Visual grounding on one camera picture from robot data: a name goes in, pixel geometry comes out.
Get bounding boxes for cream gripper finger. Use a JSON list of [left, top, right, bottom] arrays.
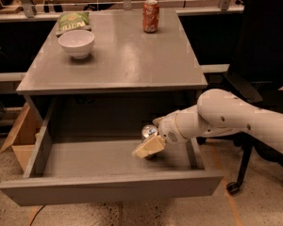
[[132, 135, 166, 158], [153, 117, 164, 127]]

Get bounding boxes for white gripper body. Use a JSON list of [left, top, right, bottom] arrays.
[[158, 111, 190, 144]]

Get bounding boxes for silver blue redbull can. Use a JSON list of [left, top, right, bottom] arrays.
[[141, 124, 158, 160]]

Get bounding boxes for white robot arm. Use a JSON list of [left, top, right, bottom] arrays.
[[132, 89, 283, 158]]

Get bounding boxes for grey cabinet counter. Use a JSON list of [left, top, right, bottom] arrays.
[[17, 9, 208, 141]]

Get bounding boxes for grey open top drawer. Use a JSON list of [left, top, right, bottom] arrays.
[[0, 97, 223, 206]]

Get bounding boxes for orange soda can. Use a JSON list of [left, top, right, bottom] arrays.
[[142, 0, 159, 33]]

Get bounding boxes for white ceramic bowl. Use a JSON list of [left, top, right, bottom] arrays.
[[58, 30, 95, 59]]

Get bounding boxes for black office chair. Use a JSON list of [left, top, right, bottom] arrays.
[[196, 0, 283, 196]]

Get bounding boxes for cardboard box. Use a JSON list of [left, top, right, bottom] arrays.
[[0, 104, 41, 170]]

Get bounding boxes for green chip bag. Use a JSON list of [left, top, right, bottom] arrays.
[[56, 12, 92, 37]]

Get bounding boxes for black floor cable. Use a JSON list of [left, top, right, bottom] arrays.
[[28, 204, 47, 226]]

